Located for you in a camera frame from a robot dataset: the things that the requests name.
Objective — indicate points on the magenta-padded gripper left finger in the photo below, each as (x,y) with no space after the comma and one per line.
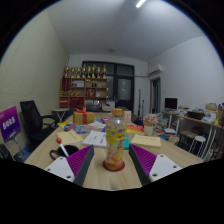
(79,160)

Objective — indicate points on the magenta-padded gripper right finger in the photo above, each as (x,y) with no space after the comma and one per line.
(146,159)

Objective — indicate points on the orange-capped yellow drink bottle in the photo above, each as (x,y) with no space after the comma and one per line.
(115,140)

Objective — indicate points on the black mug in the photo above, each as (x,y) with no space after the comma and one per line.
(71,150)

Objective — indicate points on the yellow envelope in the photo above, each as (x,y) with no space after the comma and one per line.
(146,141)

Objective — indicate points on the red-balled white stick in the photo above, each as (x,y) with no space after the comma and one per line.
(63,149)

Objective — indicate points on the pale yellow paper sheet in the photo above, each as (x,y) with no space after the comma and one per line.
(69,137)

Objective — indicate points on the teal book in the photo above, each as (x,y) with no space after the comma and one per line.
(126,141)

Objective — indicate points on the white paper sheet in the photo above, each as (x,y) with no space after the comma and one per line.
(95,138)

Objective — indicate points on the flat round red coaster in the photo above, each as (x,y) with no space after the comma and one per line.
(106,166)

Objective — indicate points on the orange book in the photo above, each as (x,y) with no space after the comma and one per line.
(135,129)

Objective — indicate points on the pink flowers in white pot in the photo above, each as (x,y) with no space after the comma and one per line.
(150,120)

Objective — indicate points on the yellow gift box, red ribbon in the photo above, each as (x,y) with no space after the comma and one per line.
(83,118)

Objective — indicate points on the tan cardboard box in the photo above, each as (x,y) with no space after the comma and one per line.
(127,117)

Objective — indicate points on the small white side table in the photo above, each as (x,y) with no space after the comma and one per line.
(60,110)

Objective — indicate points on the white round stool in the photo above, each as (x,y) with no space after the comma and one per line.
(198,138)

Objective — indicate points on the black office chair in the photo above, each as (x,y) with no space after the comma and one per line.
(31,123)

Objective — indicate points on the computer monitor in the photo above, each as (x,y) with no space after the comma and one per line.
(171,103)

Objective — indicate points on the cluttered wooden side desk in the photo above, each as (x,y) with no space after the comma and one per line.
(200,118)

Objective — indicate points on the wooden shelf unit with trophies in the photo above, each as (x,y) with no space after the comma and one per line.
(83,91)

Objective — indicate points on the dark glass door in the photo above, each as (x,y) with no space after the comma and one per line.
(125,88)

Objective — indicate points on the purple sign board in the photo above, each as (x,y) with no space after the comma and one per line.
(9,123)

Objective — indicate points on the ceiling light tube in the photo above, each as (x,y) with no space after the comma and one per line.
(140,3)

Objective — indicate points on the white wall air conditioner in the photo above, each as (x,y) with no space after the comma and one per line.
(156,70)

